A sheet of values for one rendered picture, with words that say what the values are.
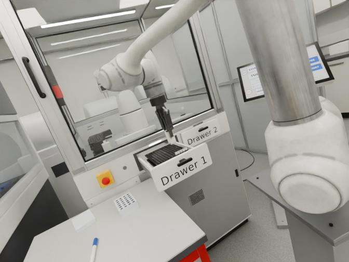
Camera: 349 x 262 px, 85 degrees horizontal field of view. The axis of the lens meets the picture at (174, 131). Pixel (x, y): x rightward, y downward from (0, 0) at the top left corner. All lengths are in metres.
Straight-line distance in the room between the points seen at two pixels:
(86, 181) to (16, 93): 3.31
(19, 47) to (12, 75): 3.20
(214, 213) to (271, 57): 1.24
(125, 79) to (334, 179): 0.64
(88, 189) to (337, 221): 1.02
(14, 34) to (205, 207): 1.42
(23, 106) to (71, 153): 3.20
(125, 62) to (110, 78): 0.08
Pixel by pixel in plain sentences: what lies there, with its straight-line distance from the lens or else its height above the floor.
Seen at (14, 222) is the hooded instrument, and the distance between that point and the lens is 1.33.
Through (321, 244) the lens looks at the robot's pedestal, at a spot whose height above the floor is 0.60.
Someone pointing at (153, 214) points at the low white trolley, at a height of 0.76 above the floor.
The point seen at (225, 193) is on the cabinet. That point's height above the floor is 0.38.
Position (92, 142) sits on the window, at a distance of 1.11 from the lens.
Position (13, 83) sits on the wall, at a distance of 4.31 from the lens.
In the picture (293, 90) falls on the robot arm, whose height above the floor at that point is 1.14.
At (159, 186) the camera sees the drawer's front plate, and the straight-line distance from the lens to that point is 0.85.
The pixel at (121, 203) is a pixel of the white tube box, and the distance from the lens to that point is 0.97.
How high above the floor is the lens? 1.23
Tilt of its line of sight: 13 degrees down
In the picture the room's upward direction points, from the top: 18 degrees counter-clockwise
